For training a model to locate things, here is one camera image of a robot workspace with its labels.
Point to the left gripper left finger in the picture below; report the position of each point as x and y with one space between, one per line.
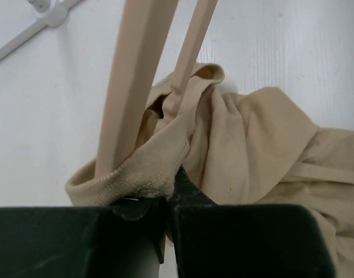
125 239

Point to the beige t shirt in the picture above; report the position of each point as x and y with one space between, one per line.
238 149

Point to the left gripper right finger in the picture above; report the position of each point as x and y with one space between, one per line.
256 240

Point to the metal clothes rack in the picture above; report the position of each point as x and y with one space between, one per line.
21 20

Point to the beige wooden hanger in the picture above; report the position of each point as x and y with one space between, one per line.
142 35

